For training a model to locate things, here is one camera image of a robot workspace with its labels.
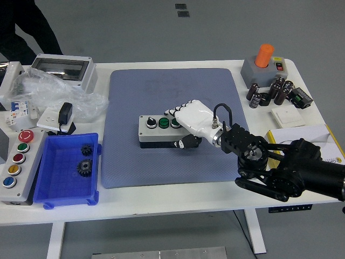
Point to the white and yellow booklet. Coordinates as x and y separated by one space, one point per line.
315 133

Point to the white table leg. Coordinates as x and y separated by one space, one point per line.
256 232
55 240

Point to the dark grey box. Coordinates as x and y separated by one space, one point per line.
2 145

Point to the grey four-button control box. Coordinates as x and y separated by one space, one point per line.
153 135

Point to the blue plastic bin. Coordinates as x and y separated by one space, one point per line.
59 183

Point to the black power adapter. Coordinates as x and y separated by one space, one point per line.
65 113

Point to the white switch with yellow label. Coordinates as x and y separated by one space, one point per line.
281 71

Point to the small black gear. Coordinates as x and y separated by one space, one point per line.
86 150

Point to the grey sleeved capacitor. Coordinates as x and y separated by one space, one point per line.
255 102

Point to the dark brown capacitor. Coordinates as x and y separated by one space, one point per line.
288 85
253 91
274 91
279 81
280 97

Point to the black table control panel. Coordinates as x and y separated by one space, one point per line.
291 208

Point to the white enclosure box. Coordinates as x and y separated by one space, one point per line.
12 73

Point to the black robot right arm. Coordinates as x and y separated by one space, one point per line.
304 167

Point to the grey enclosure with clear lid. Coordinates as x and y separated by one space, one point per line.
64 67

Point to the large black gear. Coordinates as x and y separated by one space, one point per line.
85 167

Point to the clear plastic bag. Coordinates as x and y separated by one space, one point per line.
54 91

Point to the person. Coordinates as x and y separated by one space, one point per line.
24 29

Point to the black module with green terminals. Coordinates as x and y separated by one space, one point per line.
300 97

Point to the grey block holder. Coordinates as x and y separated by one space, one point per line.
256 74

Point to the black floor outlet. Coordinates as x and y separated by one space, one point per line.
180 6
183 14

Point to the orange cylinder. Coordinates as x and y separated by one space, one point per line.
264 55

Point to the white wall switch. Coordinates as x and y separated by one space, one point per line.
288 116

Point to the grey five-button control box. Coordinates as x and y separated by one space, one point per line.
28 167

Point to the white wall socket plate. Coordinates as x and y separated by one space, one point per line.
48 120

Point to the grey-blue table mat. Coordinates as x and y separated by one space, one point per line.
134 89

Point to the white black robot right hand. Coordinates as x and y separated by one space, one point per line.
196 118

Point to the white circuit breaker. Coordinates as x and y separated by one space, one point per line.
17 110

